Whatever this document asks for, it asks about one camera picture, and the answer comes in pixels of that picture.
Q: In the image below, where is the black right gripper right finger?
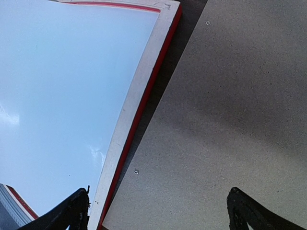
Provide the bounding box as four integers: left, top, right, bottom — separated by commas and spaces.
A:
226, 187, 304, 230

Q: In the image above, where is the red landscape photo print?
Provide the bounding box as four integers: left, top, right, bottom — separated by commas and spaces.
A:
0, 0, 158, 215

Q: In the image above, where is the brown backing board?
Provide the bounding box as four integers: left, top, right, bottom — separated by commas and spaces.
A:
103, 0, 307, 230

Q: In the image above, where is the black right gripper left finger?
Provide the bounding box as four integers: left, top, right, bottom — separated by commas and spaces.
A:
19, 188, 90, 230

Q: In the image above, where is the pink wooden picture frame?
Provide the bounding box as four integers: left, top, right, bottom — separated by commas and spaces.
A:
0, 0, 182, 230

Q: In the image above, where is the aluminium front rail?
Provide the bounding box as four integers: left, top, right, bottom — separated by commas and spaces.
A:
0, 184, 35, 230

